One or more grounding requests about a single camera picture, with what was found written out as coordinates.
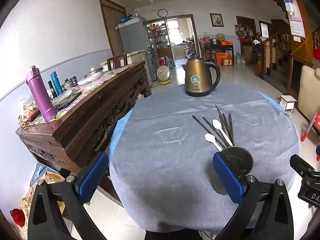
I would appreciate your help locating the grey refrigerator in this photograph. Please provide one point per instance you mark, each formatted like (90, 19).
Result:
(132, 37)

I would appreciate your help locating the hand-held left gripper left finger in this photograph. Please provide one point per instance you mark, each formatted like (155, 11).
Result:
(93, 175)

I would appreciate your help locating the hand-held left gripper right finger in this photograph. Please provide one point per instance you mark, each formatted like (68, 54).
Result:
(227, 177)

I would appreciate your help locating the pink wall calendar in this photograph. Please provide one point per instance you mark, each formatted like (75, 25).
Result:
(296, 20)

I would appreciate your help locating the white plastic spoon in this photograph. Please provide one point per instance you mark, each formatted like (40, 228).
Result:
(216, 124)
(208, 137)

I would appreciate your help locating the black tray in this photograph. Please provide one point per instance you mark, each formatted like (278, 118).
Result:
(68, 100)

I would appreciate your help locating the black bottle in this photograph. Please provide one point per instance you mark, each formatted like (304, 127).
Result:
(51, 90)

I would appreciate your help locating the gold electric kettle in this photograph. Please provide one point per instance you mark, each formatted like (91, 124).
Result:
(197, 80)

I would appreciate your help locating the dark wooden side table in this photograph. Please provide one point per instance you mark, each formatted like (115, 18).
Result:
(225, 48)

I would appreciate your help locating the metal basin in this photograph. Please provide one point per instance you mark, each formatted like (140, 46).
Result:
(214, 41)

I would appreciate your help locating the floral sideboard cover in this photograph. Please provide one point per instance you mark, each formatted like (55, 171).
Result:
(110, 76)

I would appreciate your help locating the round wall clock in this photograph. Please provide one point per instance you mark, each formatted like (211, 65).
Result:
(162, 13)

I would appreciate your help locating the wooden chair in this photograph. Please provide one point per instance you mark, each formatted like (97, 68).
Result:
(116, 61)

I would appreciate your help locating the grey tablecloth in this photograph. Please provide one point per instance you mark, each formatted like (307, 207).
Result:
(162, 155)

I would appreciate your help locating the metal pot with lid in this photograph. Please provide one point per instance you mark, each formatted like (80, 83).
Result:
(93, 72)

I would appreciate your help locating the white floor fan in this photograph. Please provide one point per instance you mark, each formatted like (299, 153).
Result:
(163, 74)

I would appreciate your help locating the small white stool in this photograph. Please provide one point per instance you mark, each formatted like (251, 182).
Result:
(287, 101)

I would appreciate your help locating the purple thermos bottle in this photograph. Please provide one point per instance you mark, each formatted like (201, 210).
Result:
(41, 97)

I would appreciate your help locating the red plastic chair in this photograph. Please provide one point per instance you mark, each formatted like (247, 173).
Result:
(316, 122)

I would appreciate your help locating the carved wooden sideboard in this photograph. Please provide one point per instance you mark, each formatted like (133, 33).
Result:
(82, 130)

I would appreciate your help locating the red round object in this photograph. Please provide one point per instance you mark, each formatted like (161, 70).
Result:
(17, 217)

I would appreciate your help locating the grey metal utensil holder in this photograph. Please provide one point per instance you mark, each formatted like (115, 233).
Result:
(247, 170)

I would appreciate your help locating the teal thermos bottle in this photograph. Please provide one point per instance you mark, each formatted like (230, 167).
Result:
(56, 85)

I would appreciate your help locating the flat orange box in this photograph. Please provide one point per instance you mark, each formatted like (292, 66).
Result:
(226, 43)

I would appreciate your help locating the brown wooden door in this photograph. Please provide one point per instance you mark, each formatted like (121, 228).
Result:
(111, 25)

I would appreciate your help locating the plastic water jug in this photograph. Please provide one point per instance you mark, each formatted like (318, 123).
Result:
(238, 58)

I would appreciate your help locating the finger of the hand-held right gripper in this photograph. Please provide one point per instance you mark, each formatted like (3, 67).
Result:
(301, 163)

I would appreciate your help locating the bundle of black chopsticks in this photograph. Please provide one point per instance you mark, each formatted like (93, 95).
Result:
(229, 122)

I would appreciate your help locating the blue table cover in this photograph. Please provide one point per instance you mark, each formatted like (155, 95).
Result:
(117, 132)

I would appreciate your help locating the cream sofa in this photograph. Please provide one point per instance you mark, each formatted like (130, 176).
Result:
(308, 92)

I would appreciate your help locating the small orange box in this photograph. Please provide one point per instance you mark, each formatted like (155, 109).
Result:
(228, 62)

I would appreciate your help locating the framed wall picture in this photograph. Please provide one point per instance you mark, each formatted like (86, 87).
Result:
(216, 20)

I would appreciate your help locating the blue detergent bottles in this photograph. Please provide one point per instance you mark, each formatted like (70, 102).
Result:
(168, 62)

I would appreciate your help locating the large orange box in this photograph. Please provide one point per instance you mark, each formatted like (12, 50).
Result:
(221, 58)

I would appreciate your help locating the wooden staircase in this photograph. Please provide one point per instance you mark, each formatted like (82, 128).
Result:
(277, 55)

